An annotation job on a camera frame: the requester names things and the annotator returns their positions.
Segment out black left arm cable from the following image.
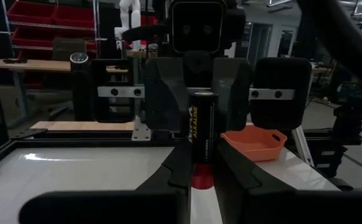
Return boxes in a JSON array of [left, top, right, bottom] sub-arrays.
[[295, 0, 362, 94]]

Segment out black cylindrical tumbler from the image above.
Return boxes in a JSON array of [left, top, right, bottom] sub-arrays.
[[70, 52, 90, 122]]

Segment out wooden table board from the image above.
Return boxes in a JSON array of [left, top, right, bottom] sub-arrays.
[[29, 120, 135, 132]]

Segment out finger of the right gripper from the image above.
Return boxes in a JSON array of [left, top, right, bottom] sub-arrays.
[[145, 57, 191, 132], [213, 57, 253, 132]]

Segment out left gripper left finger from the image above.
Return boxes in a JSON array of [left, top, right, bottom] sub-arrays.
[[135, 139, 193, 192]]

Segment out orange plastic bin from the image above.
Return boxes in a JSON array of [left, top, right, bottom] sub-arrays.
[[220, 124, 288, 162]]

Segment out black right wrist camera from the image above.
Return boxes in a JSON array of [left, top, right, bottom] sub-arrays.
[[167, 0, 229, 54]]

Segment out black stand with cables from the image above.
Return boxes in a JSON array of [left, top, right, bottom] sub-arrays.
[[333, 93, 362, 178]]

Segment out red storage bin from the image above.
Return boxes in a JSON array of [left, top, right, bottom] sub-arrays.
[[11, 28, 56, 49], [6, 0, 57, 25], [55, 5, 96, 29]]

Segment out wooden workbench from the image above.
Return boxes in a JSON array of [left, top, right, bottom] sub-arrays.
[[0, 58, 128, 74]]

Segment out red and black alkaline battery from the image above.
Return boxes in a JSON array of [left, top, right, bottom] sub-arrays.
[[188, 89, 219, 190]]

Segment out black aluminium table frame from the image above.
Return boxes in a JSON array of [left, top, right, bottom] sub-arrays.
[[0, 129, 353, 191]]

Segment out white metal corner bracket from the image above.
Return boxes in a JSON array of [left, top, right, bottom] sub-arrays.
[[131, 116, 152, 141]]

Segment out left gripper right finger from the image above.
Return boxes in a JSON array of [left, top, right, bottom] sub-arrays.
[[213, 138, 297, 192]]

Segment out metal shelf rack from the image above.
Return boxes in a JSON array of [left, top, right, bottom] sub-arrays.
[[1, 0, 100, 60]]

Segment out dark olive box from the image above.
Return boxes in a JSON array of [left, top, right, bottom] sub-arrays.
[[52, 37, 87, 62]]

